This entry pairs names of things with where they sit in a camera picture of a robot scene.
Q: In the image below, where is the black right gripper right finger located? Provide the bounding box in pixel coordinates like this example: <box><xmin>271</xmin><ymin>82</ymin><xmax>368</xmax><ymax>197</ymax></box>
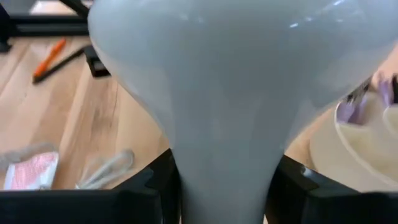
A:
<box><xmin>264</xmin><ymin>154</ymin><xmax>398</xmax><ymax>224</ymax></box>

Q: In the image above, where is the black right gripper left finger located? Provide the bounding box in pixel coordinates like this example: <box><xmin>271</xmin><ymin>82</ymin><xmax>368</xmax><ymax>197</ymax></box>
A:
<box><xmin>0</xmin><ymin>148</ymin><xmax>183</xmax><ymax>224</ymax></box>

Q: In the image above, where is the cream round desk organizer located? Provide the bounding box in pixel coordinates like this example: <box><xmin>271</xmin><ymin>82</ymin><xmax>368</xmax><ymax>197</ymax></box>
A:
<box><xmin>334</xmin><ymin>74</ymin><xmax>398</xmax><ymax>188</ymax></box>

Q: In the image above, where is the black aluminium table frame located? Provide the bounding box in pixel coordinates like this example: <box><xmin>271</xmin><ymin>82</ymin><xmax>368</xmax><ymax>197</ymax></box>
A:
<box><xmin>0</xmin><ymin>0</ymin><xmax>112</xmax><ymax>78</ymax></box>

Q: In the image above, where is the clear power cord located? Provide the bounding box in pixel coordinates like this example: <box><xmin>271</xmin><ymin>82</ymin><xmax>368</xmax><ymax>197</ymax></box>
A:
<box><xmin>74</xmin><ymin>149</ymin><xmax>135</xmax><ymax>190</ymax></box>

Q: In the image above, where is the orange pen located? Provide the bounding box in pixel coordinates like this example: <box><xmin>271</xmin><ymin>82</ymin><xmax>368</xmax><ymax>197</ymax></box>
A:
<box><xmin>32</xmin><ymin>37</ymin><xmax>68</xmax><ymax>78</ymax></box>

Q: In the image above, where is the white lightbulb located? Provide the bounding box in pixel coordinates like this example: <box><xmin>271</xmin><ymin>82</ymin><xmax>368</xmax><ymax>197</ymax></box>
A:
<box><xmin>87</xmin><ymin>0</ymin><xmax>398</xmax><ymax>224</ymax></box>

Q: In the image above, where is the white red safety tag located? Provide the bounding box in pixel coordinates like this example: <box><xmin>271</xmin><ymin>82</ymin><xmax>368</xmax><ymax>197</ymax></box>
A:
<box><xmin>2</xmin><ymin>151</ymin><xmax>60</xmax><ymax>190</ymax></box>

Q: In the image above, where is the black pen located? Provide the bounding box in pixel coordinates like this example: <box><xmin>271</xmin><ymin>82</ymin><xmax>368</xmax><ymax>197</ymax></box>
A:
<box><xmin>32</xmin><ymin>45</ymin><xmax>91</xmax><ymax>85</ymax></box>

